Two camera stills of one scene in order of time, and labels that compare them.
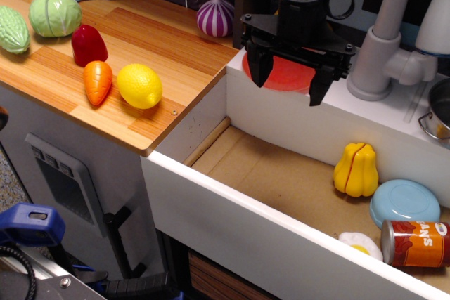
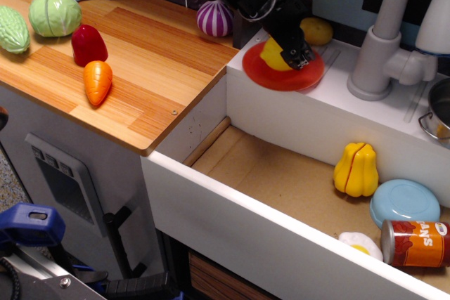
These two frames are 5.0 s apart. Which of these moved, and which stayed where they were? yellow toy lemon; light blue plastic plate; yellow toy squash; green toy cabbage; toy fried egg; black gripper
Moved: black gripper; yellow toy lemon
Stayed: green toy cabbage; yellow toy squash; light blue plastic plate; toy fried egg
